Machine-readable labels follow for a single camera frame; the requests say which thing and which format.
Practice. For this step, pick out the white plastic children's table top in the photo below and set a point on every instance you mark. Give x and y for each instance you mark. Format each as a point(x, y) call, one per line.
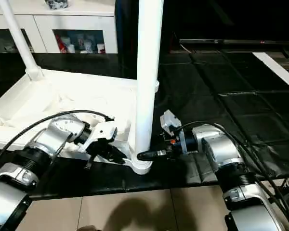
point(62, 96)

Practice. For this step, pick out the white plastic table leg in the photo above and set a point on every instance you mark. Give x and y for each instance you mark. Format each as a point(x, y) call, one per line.
point(19, 38)
point(148, 72)

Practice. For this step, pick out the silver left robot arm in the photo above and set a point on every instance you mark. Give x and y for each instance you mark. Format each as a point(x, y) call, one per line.
point(29, 163)

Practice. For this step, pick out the black work mat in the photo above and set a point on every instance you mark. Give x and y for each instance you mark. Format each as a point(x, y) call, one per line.
point(221, 96)

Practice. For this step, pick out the red bottle in cabinet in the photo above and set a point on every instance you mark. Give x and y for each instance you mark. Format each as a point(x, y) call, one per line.
point(60, 44)

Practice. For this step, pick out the black metal bar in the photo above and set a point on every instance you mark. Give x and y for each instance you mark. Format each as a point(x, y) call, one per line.
point(236, 42)

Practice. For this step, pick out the white flat board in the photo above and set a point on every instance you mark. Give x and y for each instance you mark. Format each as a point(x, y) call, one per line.
point(278, 70)

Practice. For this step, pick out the white glass-door cabinet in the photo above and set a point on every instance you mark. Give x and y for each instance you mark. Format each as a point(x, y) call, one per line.
point(38, 24)

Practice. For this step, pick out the dark object on cabinet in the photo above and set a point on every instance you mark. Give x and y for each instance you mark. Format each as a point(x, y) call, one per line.
point(57, 4)

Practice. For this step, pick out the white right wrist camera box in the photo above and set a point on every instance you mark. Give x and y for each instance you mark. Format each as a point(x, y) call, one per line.
point(169, 120)

